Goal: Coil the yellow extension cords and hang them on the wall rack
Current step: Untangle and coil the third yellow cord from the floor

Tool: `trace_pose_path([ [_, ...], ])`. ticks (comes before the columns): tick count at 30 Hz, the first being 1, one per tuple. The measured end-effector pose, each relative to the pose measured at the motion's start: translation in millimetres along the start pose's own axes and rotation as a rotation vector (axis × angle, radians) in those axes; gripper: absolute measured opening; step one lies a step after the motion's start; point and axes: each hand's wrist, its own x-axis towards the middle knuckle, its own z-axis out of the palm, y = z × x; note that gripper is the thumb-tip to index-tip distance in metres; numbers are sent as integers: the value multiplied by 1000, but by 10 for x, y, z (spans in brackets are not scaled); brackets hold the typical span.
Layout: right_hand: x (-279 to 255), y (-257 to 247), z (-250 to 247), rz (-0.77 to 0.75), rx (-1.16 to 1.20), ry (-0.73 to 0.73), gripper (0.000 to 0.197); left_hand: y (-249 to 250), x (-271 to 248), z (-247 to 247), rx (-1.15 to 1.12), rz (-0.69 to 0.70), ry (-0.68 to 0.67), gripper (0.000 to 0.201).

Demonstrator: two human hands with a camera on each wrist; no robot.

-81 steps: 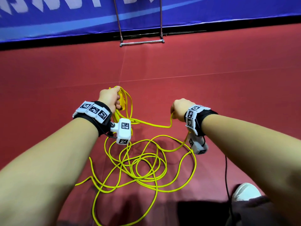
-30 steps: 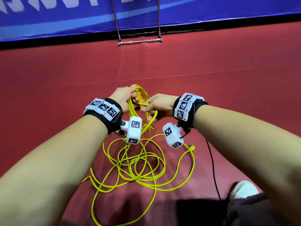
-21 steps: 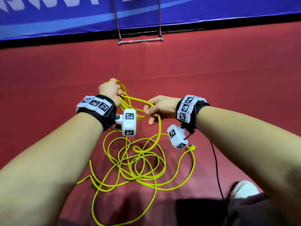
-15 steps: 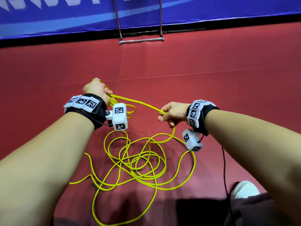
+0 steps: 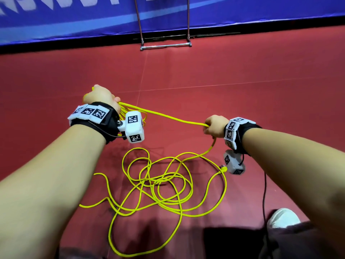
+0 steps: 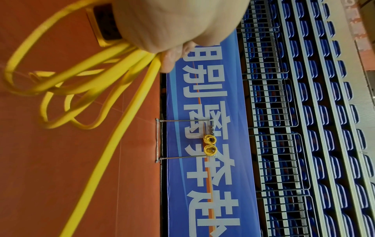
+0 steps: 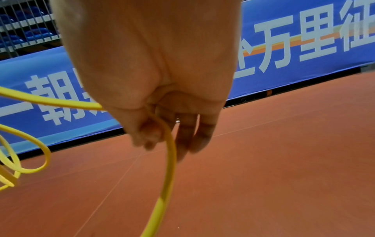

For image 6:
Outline person's left hand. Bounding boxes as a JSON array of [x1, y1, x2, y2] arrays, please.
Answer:
[[111, 0, 252, 75]]

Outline metal rack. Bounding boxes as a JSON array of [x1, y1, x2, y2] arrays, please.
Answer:
[[153, 115, 219, 164]]

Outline blue banner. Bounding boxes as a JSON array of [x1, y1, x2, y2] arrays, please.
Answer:
[[164, 30, 264, 237]]

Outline rows of blue seats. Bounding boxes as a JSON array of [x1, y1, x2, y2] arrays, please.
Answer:
[[237, 0, 375, 237]]

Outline red banner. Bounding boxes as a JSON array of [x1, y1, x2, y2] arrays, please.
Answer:
[[339, 0, 375, 73]]

